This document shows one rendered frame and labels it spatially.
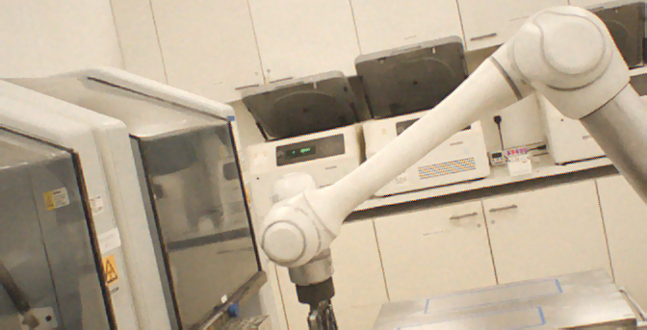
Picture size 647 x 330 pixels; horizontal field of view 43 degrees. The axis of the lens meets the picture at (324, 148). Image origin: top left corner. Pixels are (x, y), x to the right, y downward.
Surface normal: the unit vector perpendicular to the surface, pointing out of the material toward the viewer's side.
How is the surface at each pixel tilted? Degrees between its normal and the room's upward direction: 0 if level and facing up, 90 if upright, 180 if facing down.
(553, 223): 90
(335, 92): 149
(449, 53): 142
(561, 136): 90
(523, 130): 90
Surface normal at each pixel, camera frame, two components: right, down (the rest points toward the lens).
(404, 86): 0.06, 0.83
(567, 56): -0.15, -0.02
